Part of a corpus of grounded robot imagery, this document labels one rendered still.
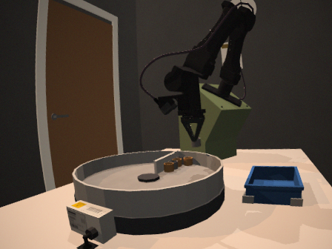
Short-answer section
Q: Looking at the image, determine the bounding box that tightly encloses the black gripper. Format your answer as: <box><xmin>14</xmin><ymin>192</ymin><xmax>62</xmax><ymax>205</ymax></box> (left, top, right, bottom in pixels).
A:
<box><xmin>178</xmin><ymin>92</ymin><xmax>206</xmax><ymax>142</ymax></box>

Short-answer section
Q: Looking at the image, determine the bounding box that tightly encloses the blue open box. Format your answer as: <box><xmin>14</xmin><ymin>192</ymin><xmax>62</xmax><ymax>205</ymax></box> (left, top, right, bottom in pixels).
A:
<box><xmin>244</xmin><ymin>166</ymin><xmax>304</xmax><ymax>205</ymax></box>

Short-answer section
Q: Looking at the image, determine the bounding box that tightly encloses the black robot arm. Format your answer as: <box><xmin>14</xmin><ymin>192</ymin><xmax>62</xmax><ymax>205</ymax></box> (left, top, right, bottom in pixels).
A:
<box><xmin>158</xmin><ymin>1</ymin><xmax>256</xmax><ymax>115</ymax></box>

